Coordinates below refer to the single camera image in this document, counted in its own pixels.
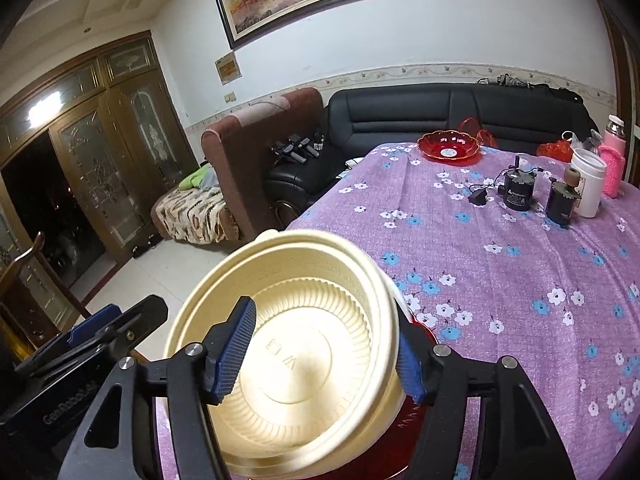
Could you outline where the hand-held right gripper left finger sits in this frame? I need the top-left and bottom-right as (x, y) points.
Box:
(55, 296), (258, 480)

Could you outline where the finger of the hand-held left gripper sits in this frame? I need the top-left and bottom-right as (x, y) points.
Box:
(15, 304), (126, 376)
(30, 295), (169, 386)

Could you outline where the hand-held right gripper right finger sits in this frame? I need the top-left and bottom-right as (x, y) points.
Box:
(395, 295), (566, 480)

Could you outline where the red plate with gold rim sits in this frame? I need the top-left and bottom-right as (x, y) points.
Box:
(320, 310), (443, 480)

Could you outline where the beige ribbed bowl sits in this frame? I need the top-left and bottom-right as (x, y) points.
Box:
(165, 228), (401, 480)

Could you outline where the purple floral tablecloth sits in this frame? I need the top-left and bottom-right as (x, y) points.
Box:
(157, 142), (640, 480)

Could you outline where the patterned daybed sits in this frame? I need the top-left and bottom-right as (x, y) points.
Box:
(151, 186), (241, 246)

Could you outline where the green cloth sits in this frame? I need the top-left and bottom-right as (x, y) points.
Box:
(178, 166), (213, 191)

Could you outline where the wooden glass door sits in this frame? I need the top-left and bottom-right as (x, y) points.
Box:
(0, 31), (201, 351)

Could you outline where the brown armchair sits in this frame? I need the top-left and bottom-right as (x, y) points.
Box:
(201, 87), (325, 243)

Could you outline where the black cylindrical device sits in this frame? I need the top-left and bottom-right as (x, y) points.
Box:
(501, 156), (538, 209)

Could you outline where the black device with wooden knob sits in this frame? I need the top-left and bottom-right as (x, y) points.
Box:
(545, 165), (583, 226)

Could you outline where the red scalloped glass plate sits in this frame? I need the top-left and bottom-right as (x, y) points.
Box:
(417, 130), (482, 163)

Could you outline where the white cup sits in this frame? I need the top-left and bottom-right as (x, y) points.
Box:
(570, 148), (607, 218)

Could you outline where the black leather sofa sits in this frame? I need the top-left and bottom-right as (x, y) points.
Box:
(264, 82), (601, 221)

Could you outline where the pink knitted sleeve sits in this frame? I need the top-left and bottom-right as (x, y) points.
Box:
(598, 145), (626, 197)

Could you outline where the clear plastic bag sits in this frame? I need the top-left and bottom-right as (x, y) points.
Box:
(562, 130), (601, 155)

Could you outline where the pink bottle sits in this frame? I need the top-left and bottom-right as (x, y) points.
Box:
(602, 115), (627, 153)

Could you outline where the small wall picture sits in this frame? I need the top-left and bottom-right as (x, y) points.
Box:
(215, 51), (240, 85)

